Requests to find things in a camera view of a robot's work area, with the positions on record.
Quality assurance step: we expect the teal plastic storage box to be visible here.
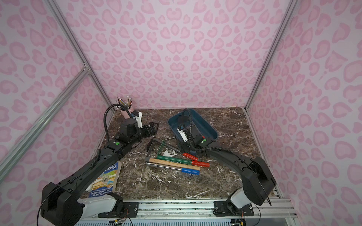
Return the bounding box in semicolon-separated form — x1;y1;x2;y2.
168;109;218;141

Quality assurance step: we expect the wooden handle hammer tool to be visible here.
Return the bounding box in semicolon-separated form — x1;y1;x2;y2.
145;157;201;170

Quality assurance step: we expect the silver tool blue handle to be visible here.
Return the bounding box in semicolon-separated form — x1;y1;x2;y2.
145;163;200;175

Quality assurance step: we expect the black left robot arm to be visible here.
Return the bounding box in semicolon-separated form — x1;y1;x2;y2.
36;104;159;226

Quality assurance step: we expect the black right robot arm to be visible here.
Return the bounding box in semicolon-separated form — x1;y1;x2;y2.
180;109;277;215

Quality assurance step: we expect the pink pencil cup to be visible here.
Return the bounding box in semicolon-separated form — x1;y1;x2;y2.
121;106;134;119

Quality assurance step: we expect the colored pencils bunch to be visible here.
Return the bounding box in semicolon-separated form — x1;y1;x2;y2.
117;96;133;109

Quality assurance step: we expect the blue treehouse book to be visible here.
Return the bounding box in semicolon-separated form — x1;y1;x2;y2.
86;162;122;198

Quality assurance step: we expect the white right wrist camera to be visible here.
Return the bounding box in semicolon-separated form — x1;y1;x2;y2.
177;128;188;142

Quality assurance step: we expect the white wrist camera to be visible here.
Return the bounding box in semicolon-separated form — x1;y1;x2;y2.
177;128;188;142
132;111;143;129

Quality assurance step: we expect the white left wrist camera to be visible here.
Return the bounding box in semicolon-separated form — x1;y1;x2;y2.
132;111;143;129

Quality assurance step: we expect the grey rake red handle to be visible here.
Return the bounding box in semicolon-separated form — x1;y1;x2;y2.
146;137;199;161

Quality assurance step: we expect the green rake red handle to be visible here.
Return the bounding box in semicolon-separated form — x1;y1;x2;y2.
157;154;210;168

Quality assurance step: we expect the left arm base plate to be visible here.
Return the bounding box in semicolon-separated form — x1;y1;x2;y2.
98;202;139;218

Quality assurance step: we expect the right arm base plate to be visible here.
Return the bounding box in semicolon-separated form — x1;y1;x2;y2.
213;201;254;217

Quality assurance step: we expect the aluminium front rail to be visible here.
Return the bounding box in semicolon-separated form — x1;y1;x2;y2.
77;197;300;226

